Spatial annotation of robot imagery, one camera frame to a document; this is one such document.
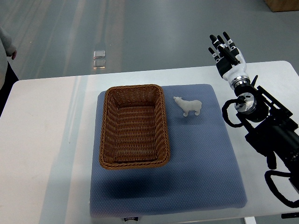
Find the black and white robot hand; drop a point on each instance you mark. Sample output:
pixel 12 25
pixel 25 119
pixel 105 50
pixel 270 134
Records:
pixel 230 62

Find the brown wicker basket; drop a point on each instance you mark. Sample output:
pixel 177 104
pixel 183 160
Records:
pixel 134 132

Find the white bear figurine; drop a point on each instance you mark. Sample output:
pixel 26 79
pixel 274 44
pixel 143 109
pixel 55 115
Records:
pixel 187 106

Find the blue padded mat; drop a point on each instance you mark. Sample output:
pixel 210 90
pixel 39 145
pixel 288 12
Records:
pixel 202 173

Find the brown wooden box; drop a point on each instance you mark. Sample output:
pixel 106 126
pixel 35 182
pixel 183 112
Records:
pixel 284 5

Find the lower metal floor plate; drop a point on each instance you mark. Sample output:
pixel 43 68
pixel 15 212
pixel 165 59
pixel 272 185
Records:
pixel 99 63

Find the upper metal floor plate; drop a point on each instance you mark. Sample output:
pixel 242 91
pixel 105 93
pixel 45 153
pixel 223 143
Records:
pixel 99 54

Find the metal floor plate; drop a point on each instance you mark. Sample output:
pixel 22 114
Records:
pixel 99 63
pixel 99 54

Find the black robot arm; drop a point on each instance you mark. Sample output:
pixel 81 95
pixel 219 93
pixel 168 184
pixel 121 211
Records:
pixel 271 131

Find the person in grey top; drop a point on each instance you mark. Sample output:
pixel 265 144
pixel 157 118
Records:
pixel 7 50

